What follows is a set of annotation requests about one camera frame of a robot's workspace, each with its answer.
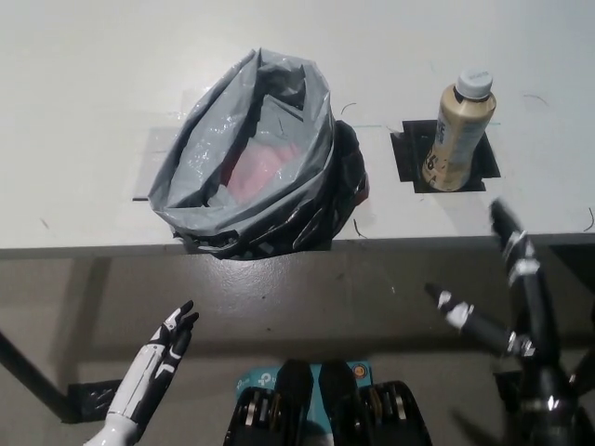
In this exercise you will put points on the black table leg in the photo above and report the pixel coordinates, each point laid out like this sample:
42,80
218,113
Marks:
28,367

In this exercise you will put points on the right robot hand black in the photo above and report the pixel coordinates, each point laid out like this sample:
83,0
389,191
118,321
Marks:
534,297

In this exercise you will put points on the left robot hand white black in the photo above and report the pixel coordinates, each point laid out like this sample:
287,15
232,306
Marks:
149,371

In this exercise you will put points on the pink item inside bag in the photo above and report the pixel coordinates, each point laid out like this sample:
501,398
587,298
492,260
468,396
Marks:
262,172

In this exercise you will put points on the grey plastic bag bin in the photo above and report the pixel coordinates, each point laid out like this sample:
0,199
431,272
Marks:
200,153

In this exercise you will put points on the black tape square marker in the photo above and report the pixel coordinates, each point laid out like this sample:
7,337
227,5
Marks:
489,160

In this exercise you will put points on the robot body black teal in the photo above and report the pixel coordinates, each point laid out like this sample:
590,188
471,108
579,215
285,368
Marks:
293,395

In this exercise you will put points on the beige protein shake bottle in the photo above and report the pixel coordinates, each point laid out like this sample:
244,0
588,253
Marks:
458,135

